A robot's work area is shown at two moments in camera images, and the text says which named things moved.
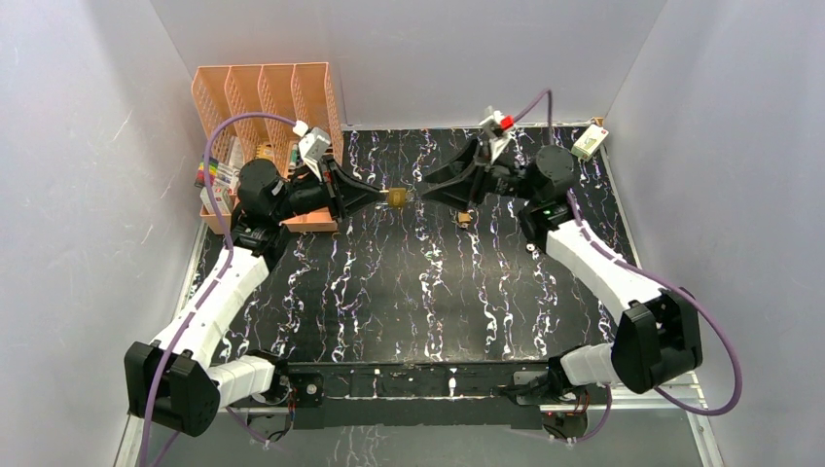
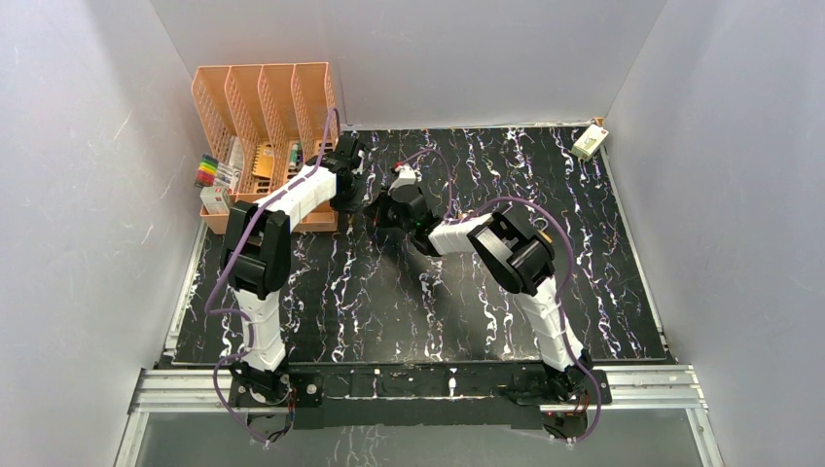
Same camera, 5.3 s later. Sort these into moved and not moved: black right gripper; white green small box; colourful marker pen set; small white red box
Moved: black right gripper
Not moved: colourful marker pen set; white green small box; small white red box
